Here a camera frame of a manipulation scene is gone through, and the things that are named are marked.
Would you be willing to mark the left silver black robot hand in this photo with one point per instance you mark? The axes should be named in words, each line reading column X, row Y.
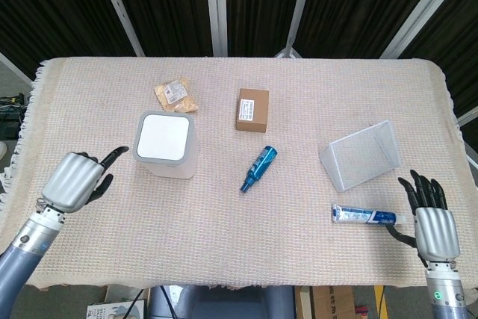
column 71, row 181

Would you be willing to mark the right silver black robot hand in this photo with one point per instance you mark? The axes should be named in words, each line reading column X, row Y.
column 437, row 229

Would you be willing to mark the white lidded trash bin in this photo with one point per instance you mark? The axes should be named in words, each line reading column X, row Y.
column 166, row 145

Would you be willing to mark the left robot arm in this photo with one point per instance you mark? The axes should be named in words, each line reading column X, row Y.
column 28, row 246

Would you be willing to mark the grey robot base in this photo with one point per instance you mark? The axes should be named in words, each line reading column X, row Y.
column 220, row 302

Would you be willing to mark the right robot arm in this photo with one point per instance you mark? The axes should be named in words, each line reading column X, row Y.
column 446, row 289

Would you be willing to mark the blue white toothpaste tube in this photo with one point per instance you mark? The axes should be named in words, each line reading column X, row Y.
column 364, row 215

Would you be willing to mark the clear plastic wedge container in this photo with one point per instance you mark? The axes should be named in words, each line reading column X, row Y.
column 360, row 156

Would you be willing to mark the brown cardboard carton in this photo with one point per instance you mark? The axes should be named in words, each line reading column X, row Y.
column 328, row 302

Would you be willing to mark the printed book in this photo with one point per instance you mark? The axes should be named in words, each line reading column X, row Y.
column 114, row 309

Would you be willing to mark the yellow snack packet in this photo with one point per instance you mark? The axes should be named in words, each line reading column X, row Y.
column 176, row 95

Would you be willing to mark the beige woven tablecloth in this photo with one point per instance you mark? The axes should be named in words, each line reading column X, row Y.
column 239, row 192

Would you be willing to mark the blue spray bottle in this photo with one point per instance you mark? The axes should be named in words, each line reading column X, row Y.
column 258, row 169

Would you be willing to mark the brown cardboard box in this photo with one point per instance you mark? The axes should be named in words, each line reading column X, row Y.
column 252, row 110

